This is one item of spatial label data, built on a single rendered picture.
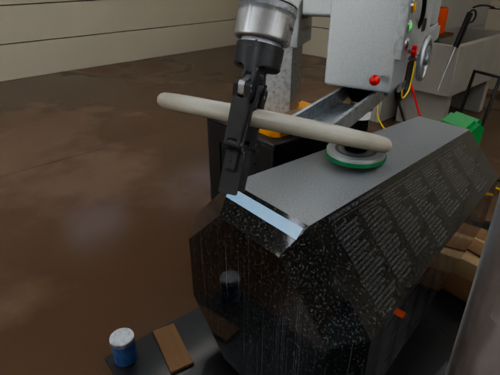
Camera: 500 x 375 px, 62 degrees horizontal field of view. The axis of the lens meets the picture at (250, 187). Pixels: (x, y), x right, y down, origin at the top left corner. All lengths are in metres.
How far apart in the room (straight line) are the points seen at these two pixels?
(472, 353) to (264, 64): 0.48
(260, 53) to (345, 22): 0.77
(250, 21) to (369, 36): 0.76
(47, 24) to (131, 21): 1.35
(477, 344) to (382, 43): 1.16
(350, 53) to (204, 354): 1.36
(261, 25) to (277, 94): 1.66
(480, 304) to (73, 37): 7.28
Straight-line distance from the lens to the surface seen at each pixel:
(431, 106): 4.64
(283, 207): 1.28
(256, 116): 0.65
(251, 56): 0.64
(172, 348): 1.99
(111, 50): 7.66
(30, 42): 7.21
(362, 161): 1.49
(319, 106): 1.27
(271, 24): 0.64
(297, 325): 1.31
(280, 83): 2.27
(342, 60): 1.41
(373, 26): 1.36
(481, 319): 0.26
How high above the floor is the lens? 1.53
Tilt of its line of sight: 29 degrees down
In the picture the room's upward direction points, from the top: straight up
